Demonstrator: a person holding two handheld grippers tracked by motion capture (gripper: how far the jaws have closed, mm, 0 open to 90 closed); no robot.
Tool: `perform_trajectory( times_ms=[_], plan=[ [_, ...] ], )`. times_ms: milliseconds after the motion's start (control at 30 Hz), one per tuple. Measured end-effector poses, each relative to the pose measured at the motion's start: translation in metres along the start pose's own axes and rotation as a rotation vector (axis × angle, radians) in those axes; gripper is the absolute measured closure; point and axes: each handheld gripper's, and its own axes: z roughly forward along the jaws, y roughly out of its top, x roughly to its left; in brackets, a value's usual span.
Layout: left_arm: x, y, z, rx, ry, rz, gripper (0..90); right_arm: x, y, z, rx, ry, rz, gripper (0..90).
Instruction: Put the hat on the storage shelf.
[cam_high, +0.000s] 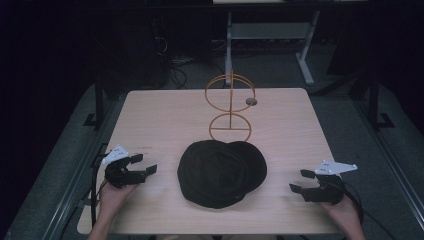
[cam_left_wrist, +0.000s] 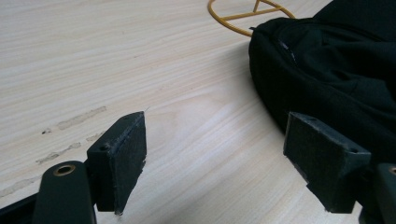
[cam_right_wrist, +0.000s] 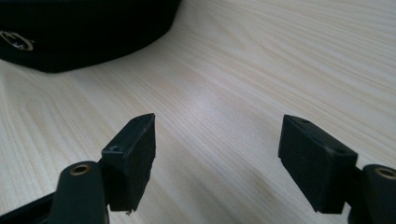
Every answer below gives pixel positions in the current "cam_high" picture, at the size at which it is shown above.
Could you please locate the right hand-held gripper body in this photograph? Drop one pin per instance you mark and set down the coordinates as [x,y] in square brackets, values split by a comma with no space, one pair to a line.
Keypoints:
[328,191]

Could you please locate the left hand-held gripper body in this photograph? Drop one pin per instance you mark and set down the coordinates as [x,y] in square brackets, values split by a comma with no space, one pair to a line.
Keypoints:
[116,176]

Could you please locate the black cap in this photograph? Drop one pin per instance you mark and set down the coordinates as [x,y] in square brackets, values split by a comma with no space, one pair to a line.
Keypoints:
[216,176]

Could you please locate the person's left hand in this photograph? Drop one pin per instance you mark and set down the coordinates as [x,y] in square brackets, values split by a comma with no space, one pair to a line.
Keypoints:
[111,200]

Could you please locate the person's right hand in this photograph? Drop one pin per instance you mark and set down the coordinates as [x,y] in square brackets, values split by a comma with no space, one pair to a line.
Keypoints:
[345,213]

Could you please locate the black metal stand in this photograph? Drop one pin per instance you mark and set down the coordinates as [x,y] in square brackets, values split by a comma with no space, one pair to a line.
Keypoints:
[375,103]
[98,103]

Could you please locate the small grey round disc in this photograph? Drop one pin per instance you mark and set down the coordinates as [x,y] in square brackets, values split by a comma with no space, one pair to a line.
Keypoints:
[251,101]

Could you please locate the white metal desk frame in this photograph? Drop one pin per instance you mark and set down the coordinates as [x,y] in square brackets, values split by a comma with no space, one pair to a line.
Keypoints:
[266,31]

